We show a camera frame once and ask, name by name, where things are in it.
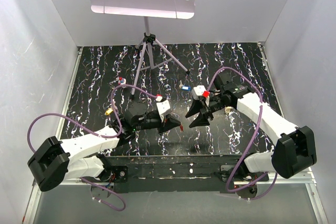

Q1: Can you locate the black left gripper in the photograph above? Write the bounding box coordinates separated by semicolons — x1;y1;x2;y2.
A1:
133;114;181;136

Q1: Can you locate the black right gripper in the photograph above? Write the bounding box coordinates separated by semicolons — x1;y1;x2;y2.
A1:
185;92;227;129

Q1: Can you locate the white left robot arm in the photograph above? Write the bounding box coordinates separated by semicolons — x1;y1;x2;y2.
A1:
28;100;182;192

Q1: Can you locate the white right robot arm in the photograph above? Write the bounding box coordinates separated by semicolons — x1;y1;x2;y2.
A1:
186;77;317;181

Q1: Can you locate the cream key tag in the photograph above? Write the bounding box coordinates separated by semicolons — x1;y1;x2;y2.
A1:
225;106;232;114

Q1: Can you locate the blue key tag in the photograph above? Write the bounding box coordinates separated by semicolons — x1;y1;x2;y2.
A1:
179;83;191;91

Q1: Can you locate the yellow key tag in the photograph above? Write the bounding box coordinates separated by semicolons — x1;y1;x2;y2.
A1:
104;108;113;116

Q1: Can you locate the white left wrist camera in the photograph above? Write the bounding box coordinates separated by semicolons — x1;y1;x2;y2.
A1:
155;94;172;122

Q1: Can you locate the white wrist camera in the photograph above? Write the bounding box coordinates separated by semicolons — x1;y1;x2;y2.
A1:
192;85;210;105
155;94;172;122

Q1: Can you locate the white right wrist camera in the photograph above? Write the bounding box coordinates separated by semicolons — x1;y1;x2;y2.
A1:
192;85;210;105

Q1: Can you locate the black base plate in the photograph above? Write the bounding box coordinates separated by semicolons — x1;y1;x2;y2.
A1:
99;155;271;195

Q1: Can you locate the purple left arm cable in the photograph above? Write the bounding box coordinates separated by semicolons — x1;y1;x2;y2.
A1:
27;84;161;211

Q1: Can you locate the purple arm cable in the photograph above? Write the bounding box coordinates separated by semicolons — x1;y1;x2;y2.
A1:
27;84;161;211
207;67;278;199

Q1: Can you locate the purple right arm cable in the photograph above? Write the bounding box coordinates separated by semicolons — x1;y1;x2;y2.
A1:
207;67;278;199

